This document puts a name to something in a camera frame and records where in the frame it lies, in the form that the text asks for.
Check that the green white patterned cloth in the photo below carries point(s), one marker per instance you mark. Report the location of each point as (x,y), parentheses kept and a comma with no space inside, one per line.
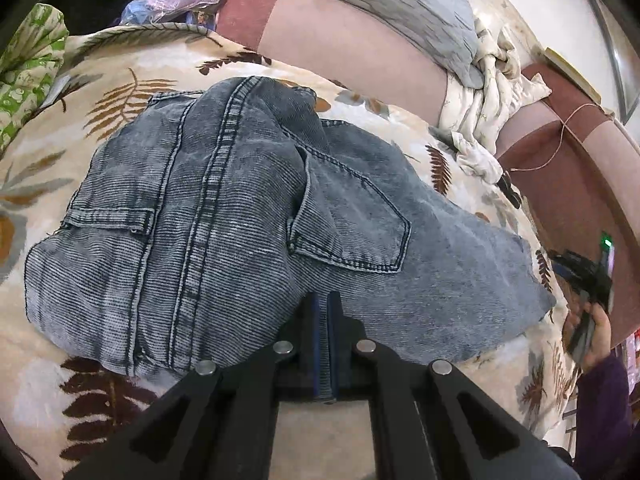
(29,66)

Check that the white floral crumpled cloth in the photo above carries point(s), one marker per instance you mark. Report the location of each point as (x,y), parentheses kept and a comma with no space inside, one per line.
(471,119)

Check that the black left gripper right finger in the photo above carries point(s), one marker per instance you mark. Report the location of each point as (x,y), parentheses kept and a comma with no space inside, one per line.
(429,421)

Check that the right hand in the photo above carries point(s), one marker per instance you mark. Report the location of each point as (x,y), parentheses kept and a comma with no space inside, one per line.
(600,347)

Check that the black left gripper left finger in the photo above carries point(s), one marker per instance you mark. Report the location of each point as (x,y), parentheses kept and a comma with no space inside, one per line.
(218,422)

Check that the purple plastic bag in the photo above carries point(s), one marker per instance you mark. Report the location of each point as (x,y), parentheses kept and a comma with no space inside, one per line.
(191,12)

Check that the cream leaf print blanket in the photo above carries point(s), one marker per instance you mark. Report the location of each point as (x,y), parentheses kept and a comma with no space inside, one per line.
(58,408)

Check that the book on bed edge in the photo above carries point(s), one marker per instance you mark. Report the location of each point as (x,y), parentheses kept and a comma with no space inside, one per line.
(564,67)

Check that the pink and maroon bedsheet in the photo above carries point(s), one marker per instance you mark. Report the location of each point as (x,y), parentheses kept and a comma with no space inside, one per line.
(577,168)

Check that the small black object on bed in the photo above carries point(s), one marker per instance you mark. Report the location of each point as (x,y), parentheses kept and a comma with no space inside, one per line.
(507,188)

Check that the purple sleeve forearm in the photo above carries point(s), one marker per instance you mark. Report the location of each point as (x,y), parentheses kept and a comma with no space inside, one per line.
(603,419)

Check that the blue grey denim pants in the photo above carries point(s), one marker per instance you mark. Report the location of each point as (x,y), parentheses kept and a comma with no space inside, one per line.
(201,226)

